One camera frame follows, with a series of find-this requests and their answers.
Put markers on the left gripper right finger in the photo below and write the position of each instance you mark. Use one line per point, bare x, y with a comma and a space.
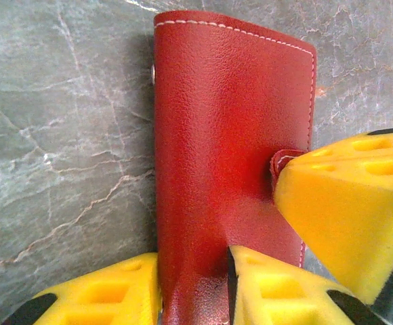
284, 298

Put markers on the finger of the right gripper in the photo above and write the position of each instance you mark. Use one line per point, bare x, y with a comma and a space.
338, 220
369, 144

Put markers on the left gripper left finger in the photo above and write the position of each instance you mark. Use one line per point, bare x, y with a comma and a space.
115, 294

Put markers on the red leather card holder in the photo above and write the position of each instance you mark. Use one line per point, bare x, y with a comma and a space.
223, 118

